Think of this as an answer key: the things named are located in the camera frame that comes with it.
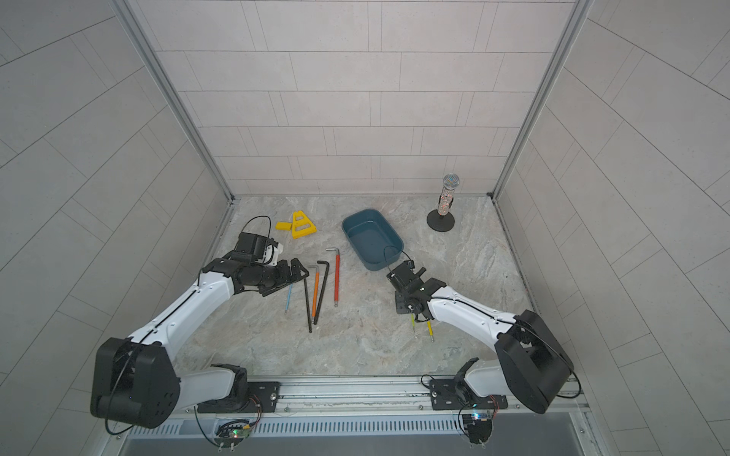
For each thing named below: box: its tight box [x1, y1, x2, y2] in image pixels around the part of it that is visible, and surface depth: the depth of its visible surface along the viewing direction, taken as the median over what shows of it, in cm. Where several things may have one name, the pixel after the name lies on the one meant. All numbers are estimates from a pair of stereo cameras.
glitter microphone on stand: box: [426, 172, 461, 233], surface depth 103 cm
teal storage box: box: [342, 209, 405, 271], surface depth 107 cm
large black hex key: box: [313, 260, 330, 325], surface depth 92 cm
